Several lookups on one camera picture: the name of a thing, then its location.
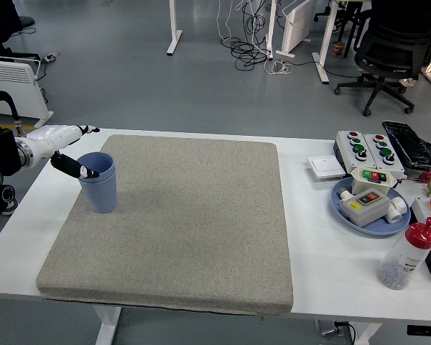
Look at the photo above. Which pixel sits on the white wall switch panel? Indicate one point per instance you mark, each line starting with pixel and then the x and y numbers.
pixel 325 167

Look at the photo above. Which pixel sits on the black table control panel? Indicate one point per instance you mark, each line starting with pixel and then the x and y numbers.
pixel 425 330

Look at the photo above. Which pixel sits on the person's shoe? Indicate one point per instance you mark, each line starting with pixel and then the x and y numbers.
pixel 11 207

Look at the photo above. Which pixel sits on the person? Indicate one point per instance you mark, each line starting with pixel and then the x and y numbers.
pixel 0 21

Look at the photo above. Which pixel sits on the blue ribbed plastic cup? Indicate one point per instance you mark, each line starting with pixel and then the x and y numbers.
pixel 100 161
pixel 102 197

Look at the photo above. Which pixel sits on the clear bottle red cap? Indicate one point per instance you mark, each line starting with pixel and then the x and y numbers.
pixel 398 262

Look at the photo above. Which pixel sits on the brown paper cup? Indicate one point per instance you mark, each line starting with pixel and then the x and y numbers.
pixel 338 48

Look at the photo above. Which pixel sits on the black office chair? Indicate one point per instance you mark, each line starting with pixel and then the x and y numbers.
pixel 391 46

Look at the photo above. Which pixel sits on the white table leg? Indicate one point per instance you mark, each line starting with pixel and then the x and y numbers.
pixel 368 334
pixel 106 327

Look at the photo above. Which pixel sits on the grey four-button control box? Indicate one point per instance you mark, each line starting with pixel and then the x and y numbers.
pixel 384 154
pixel 352 149

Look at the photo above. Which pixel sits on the white pipe fitting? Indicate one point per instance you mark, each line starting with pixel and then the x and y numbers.
pixel 397 210

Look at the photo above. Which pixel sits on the white panel heater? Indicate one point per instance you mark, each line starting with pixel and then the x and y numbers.
pixel 25 90
pixel 298 21

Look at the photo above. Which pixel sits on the grey switch box red black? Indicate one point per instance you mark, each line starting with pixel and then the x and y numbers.
pixel 362 210

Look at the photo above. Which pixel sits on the black wrapped tray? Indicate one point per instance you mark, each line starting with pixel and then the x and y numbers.
pixel 411 143

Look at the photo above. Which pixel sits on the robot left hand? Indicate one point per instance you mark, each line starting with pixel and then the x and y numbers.
pixel 54 138

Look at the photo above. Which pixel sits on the white switch box green red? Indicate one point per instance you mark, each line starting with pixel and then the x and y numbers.
pixel 371 178

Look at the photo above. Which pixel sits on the white desk leg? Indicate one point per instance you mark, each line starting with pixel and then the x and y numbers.
pixel 325 54
pixel 174 32
pixel 271 28

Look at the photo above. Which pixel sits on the blue plate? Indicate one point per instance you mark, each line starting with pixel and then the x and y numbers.
pixel 380 228

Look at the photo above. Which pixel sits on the grey-brown foam mat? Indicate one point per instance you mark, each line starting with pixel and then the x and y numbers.
pixel 201 215

